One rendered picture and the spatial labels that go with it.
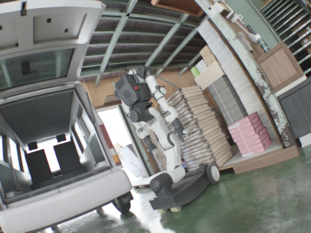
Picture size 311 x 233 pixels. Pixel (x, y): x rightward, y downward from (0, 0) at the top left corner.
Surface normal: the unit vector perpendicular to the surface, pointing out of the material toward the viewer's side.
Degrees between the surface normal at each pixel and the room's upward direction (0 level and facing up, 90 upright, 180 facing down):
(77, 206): 93
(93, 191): 87
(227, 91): 90
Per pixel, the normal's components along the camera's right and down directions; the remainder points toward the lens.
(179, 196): 0.40, -0.37
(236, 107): -0.78, 0.23
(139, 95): 0.77, -0.03
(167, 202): -0.63, 0.12
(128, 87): -0.50, 0.34
